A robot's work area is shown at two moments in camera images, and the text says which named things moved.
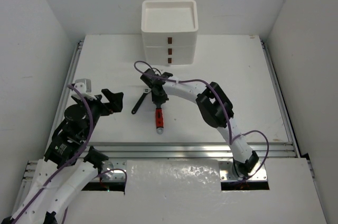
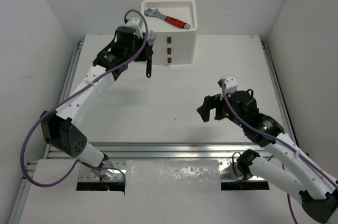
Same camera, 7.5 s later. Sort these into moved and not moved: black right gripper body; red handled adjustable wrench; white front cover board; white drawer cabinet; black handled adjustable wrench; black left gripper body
Moved: black handled adjustable wrench; red handled adjustable wrench; black right gripper body; black left gripper body
Not moved: white front cover board; white drawer cabinet
